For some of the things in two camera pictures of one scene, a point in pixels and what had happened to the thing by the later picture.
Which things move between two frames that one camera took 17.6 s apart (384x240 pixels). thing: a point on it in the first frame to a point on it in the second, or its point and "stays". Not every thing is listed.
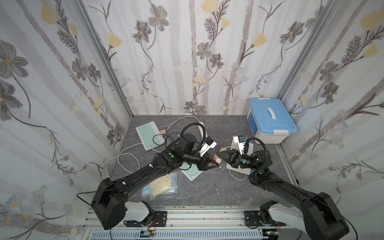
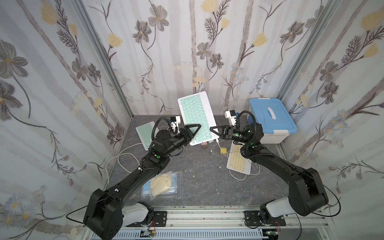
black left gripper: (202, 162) to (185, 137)
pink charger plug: (217, 159) to (204, 145)
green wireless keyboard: (149, 135) stays
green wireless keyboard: (191, 170) to (196, 110)
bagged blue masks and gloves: (167, 187) stays
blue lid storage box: (269, 122) stays
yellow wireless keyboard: (243, 170) stays
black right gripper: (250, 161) to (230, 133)
